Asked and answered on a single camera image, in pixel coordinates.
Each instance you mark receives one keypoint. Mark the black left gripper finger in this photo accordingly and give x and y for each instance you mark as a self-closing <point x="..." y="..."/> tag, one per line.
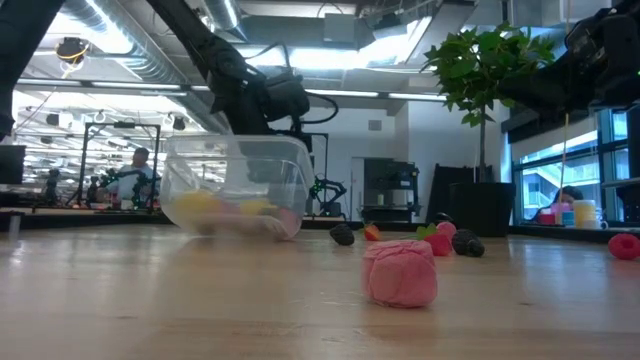
<point x="272" y="171"/>

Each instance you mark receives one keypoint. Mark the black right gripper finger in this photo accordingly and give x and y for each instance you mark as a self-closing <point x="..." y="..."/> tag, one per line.
<point x="535" y="97"/>
<point x="570" y="85"/>

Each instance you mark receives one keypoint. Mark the pink toy berry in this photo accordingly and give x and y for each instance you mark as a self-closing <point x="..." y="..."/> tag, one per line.
<point x="289" y="220"/>
<point x="400" y="274"/>
<point x="447" y="228"/>

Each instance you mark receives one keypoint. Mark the clear plastic tupperware container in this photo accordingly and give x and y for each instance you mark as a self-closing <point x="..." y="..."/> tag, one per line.
<point x="200" y="165"/>

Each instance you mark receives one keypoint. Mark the yellow toy lemon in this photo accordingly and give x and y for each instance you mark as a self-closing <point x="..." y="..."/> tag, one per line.
<point x="197" y="204"/>

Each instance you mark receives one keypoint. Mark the black toy blackberry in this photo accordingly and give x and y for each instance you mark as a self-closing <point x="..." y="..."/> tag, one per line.
<point x="462" y="240"/>
<point x="342" y="234"/>

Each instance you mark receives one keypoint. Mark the red toy strawberry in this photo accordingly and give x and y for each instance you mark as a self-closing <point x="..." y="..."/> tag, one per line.
<point x="437" y="244"/>
<point x="371" y="233"/>

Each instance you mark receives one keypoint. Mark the dark toy blueberry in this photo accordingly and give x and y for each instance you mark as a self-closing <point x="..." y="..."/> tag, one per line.
<point x="477" y="249"/>

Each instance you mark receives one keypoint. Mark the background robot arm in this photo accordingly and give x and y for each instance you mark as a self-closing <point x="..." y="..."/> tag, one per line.
<point x="327" y="192"/>

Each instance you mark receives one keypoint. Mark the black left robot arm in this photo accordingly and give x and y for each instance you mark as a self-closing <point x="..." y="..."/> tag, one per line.
<point x="220" y="55"/>

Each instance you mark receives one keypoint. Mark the background robot station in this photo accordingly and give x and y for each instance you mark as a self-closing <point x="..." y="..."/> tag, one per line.
<point x="120" y="125"/>
<point x="320" y="133"/>

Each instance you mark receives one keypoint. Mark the green leafy plant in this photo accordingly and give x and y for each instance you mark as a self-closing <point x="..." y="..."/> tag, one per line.
<point x="480" y="65"/>

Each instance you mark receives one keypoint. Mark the ceiling strip light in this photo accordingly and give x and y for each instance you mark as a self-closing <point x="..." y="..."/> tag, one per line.
<point x="340" y="93"/>
<point x="417" y="96"/>

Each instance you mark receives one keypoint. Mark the person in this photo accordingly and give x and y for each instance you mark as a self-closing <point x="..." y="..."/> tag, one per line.
<point x="135" y="175"/>
<point x="567" y="196"/>

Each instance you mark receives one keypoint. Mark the pink cup stack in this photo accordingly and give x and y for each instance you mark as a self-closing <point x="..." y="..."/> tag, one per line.
<point x="561" y="209"/>

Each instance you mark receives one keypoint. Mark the black equipment cabinet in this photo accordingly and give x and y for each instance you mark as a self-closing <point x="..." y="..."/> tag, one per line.
<point x="390" y="190"/>

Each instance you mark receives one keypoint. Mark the black plant pot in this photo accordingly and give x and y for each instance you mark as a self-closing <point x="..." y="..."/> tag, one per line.
<point x="482" y="207"/>

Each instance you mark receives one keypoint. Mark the red cup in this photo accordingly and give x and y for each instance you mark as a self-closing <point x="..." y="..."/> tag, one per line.
<point x="546" y="219"/>

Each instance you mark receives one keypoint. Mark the cream cup stack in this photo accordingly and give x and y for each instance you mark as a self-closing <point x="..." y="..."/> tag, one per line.
<point x="585" y="212"/>

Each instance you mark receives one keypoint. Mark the blue cup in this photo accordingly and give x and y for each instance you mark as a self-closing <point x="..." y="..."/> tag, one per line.
<point x="568" y="219"/>

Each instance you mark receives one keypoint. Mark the red toy raspberry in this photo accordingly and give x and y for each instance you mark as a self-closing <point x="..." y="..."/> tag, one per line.
<point x="624" y="246"/>

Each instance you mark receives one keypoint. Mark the round ceiling fixture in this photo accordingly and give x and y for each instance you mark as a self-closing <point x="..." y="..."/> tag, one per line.
<point x="72" y="50"/>

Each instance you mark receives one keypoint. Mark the black monitor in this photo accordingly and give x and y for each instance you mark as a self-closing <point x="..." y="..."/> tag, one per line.
<point x="11" y="165"/>

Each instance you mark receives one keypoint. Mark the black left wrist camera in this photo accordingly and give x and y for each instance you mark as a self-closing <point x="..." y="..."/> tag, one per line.
<point x="287" y="97"/>

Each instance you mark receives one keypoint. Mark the black aluminium table frame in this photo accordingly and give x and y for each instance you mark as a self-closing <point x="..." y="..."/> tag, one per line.
<point x="60" y="221"/>

